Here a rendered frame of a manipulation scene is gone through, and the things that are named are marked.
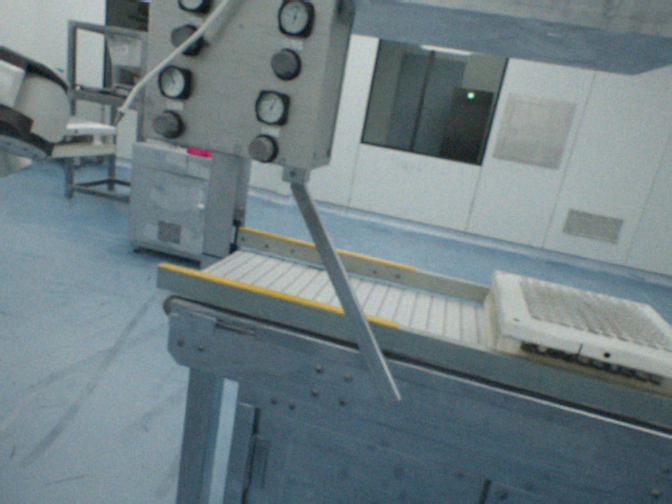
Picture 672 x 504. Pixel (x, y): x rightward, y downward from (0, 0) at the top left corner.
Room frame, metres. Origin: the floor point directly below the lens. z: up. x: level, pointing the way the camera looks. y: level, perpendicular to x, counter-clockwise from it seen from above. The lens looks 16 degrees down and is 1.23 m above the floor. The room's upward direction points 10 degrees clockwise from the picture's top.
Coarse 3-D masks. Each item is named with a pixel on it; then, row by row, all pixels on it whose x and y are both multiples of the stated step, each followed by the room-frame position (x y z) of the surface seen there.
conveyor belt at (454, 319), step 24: (216, 264) 0.81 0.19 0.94; (240, 264) 0.83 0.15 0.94; (264, 264) 0.85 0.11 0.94; (288, 264) 0.88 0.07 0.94; (288, 288) 0.76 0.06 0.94; (312, 288) 0.78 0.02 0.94; (360, 288) 0.82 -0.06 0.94; (384, 288) 0.84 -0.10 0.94; (240, 312) 0.65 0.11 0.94; (384, 312) 0.73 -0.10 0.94; (408, 312) 0.75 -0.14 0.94; (432, 312) 0.77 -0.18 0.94; (456, 312) 0.79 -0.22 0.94; (480, 312) 0.81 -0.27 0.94; (336, 336) 0.63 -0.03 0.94; (456, 336) 0.69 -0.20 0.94; (480, 336) 0.70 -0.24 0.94; (600, 408) 0.56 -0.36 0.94
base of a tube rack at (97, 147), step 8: (56, 144) 1.21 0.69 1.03; (64, 144) 1.24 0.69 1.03; (72, 144) 1.26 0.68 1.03; (80, 144) 1.28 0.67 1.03; (88, 144) 1.30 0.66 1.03; (96, 144) 1.33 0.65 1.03; (104, 144) 1.35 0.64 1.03; (112, 144) 1.37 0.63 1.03; (56, 152) 1.17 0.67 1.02; (64, 152) 1.20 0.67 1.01; (72, 152) 1.23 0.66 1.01; (80, 152) 1.25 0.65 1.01; (88, 152) 1.28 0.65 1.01; (96, 152) 1.31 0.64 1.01; (104, 152) 1.34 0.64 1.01
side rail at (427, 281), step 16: (240, 240) 0.92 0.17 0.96; (256, 240) 0.92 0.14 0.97; (272, 240) 0.91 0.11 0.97; (288, 256) 0.91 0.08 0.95; (304, 256) 0.90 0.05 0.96; (352, 256) 0.88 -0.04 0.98; (352, 272) 0.88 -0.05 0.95; (368, 272) 0.88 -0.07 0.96; (384, 272) 0.87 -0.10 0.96; (400, 272) 0.87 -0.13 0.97; (416, 272) 0.86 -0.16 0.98; (416, 288) 0.86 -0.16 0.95; (432, 288) 0.85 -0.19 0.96; (448, 288) 0.85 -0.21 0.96; (464, 288) 0.84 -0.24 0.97; (480, 288) 0.84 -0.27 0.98
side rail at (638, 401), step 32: (160, 288) 0.66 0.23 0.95; (192, 288) 0.65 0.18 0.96; (224, 288) 0.64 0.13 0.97; (288, 320) 0.62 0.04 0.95; (320, 320) 0.61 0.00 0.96; (416, 352) 0.59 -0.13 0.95; (448, 352) 0.58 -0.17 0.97; (480, 352) 0.57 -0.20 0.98; (544, 384) 0.56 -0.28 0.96; (576, 384) 0.55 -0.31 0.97; (608, 384) 0.55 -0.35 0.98; (640, 416) 0.54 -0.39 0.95
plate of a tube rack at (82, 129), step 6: (72, 126) 1.24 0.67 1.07; (78, 126) 1.26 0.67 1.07; (84, 126) 1.28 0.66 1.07; (90, 126) 1.30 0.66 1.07; (96, 126) 1.33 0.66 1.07; (102, 126) 1.35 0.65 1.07; (66, 132) 1.20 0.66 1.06; (72, 132) 1.22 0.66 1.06; (78, 132) 1.24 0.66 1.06; (84, 132) 1.26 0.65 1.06; (90, 132) 1.28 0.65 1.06; (96, 132) 1.31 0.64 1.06; (102, 132) 1.33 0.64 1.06; (108, 132) 1.35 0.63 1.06; (114, 132) 1.38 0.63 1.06
